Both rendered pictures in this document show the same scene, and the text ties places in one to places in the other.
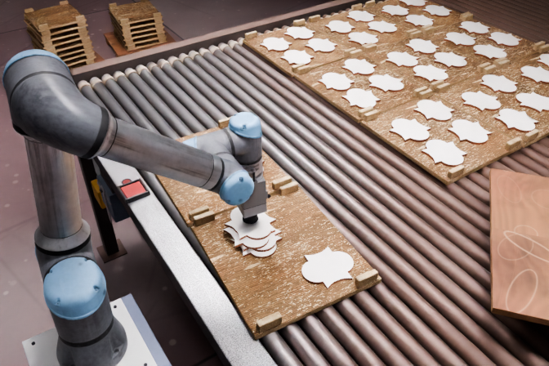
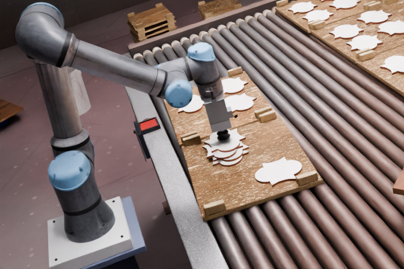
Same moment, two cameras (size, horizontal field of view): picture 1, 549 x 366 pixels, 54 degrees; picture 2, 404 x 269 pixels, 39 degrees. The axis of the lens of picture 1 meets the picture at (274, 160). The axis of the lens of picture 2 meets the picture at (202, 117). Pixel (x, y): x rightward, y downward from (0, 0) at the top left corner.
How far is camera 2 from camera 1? 0.65 m
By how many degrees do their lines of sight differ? 22
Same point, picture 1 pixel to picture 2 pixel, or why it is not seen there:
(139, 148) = (94, 59)
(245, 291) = (206, 188)
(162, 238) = (160, 156)
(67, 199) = (65, 107)
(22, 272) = not seen: hidden behind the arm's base
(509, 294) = not seen: outside the picture
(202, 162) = (146, 72)
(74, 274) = (68, 160)
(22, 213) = (110, 176)
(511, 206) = not seen: outside the picture
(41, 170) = (45, 84)
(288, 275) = (244, 178)
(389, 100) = (392, 42)
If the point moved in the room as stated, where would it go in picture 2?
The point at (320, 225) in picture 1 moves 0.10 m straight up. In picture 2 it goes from (285, 143) to (279, 115)
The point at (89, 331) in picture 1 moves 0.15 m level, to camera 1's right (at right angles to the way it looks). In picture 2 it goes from (77, 202) to (124, 202)
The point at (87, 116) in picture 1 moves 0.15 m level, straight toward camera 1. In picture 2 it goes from (55, 36) to (45, 58)
